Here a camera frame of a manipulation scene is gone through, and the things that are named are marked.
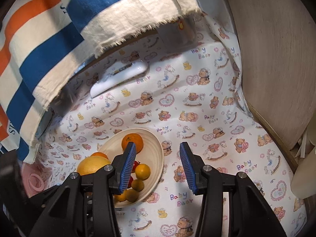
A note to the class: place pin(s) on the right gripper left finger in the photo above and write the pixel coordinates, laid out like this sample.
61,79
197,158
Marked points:
84,205

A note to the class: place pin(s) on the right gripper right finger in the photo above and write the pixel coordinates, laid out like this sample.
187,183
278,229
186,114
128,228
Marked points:
249,212

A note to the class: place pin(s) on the large yellow-orange grapefruit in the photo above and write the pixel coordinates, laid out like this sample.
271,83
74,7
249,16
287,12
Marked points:
92,164

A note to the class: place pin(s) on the brown longan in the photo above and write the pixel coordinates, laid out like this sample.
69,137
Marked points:
131,195
120,197

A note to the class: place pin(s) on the small orange tomato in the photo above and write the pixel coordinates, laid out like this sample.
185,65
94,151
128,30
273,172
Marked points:
137,185

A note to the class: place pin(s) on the red cherry tomato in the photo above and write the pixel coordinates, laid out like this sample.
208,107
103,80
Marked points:
136,163

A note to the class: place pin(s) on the yellow-orange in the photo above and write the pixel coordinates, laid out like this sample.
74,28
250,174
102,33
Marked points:
142,172

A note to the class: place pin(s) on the orange mandarin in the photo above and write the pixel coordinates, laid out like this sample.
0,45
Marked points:
136,139
100,154

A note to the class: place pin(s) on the dark red round fruit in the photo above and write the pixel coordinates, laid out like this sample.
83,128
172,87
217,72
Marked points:
130,182

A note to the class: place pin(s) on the cream round plate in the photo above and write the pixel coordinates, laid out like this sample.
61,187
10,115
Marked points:
151,154

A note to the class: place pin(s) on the baby bear printed bedsheet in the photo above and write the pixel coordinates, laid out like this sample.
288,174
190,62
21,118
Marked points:
192,97

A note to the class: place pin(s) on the striped Paris blanket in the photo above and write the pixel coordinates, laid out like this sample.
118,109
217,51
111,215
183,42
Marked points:
43,42

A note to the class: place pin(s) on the wooden headboard panel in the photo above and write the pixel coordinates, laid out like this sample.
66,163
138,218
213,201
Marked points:
277,41

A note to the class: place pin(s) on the pink tablet case with ring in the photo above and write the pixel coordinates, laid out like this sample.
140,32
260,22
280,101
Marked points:
35,178

